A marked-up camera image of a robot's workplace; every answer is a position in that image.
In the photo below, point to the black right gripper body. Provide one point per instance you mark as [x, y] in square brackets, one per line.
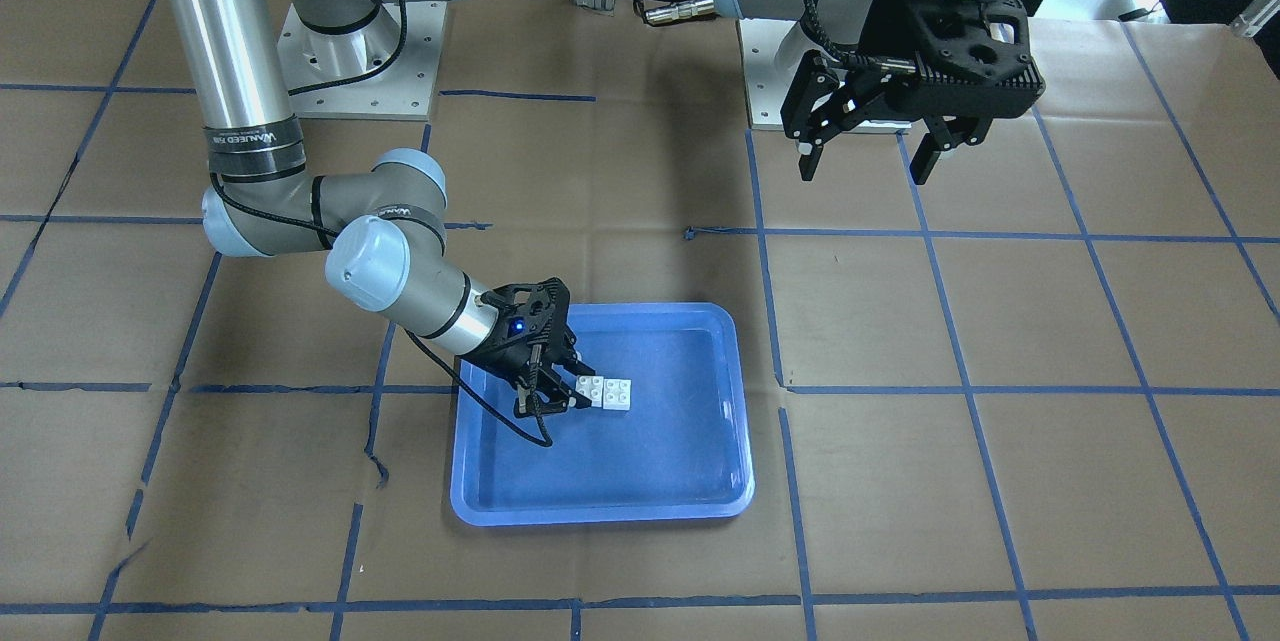
[503, 354]

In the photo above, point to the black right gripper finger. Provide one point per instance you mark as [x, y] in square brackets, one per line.
[549, 398]
[560, 359]

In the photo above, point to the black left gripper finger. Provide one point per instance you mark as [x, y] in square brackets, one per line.
[943, 136]
[826, 109]

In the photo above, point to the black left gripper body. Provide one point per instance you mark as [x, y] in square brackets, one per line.
[884, 33]

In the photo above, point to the white toy block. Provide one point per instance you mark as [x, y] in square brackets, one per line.
[616, 394]
[591, 391]

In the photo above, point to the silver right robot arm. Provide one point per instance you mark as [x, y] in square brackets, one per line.
[382, 230]

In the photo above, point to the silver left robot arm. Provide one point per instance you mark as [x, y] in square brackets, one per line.
[836, 28]

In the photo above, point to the blue plastic tray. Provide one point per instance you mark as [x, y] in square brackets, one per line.
[681, 452]

